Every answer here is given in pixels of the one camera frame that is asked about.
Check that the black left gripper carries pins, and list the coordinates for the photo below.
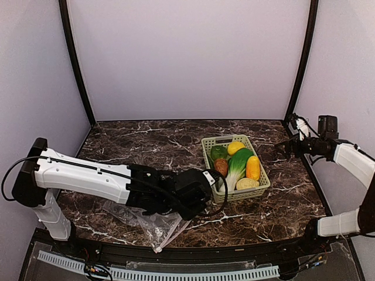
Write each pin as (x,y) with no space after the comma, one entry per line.
(191,213)

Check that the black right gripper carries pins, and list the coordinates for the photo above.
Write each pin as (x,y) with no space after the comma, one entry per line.
(296,143)

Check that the orange yellow toy food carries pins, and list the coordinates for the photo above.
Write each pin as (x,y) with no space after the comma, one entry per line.
(253,168)

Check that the clear zip top bag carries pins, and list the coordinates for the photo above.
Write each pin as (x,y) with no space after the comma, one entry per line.
(160,230)

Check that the green white bok choy toy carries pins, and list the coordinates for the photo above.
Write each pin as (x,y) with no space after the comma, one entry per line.
(237,167)

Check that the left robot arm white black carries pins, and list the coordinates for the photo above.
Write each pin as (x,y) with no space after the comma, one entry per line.
(136,186)

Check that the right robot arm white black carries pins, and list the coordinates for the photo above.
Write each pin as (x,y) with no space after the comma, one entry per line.
(354,162)

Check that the brown mushroom toy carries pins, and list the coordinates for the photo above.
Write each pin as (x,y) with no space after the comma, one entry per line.
(221,165)

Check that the green pepper toy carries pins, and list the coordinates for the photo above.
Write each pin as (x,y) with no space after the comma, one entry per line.
(218,152)

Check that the yellow lemon toy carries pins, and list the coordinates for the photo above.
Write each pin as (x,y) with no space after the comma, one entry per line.
(235,146)

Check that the pale green plastic basket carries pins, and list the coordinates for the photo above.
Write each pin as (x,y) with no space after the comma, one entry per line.
(208,143)

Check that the pale yellow walnut toy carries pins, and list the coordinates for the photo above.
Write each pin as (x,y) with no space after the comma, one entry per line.
(246,183)

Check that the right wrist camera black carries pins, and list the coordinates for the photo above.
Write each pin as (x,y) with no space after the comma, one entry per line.
(328,127)

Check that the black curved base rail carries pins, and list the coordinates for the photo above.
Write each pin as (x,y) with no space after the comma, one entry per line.
(284,253)

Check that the white slotted cable duct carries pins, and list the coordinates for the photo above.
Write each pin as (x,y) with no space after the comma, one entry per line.
(163,271)

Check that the right black frame post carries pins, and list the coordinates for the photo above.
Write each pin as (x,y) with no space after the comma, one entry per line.
(306,48)

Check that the black frame post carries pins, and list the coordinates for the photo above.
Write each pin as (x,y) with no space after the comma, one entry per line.
(306,48)
(74,60)

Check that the left black frame post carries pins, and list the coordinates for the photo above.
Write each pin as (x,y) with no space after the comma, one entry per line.
(74,60)

